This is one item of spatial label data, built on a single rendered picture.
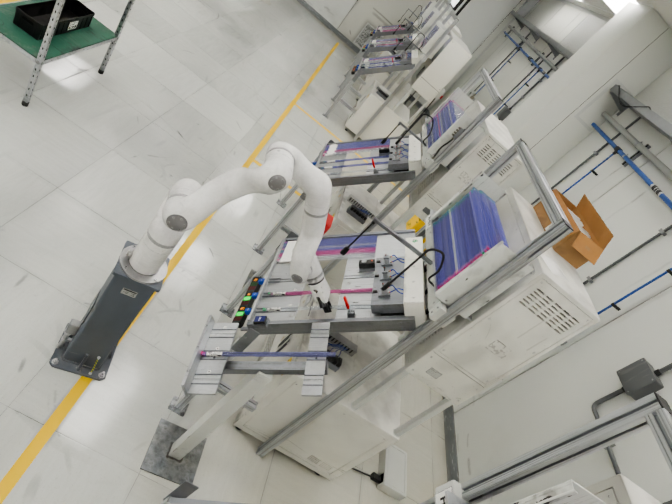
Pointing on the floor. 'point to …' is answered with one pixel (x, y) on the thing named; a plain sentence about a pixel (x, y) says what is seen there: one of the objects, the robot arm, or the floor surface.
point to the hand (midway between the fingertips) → (327, 306)
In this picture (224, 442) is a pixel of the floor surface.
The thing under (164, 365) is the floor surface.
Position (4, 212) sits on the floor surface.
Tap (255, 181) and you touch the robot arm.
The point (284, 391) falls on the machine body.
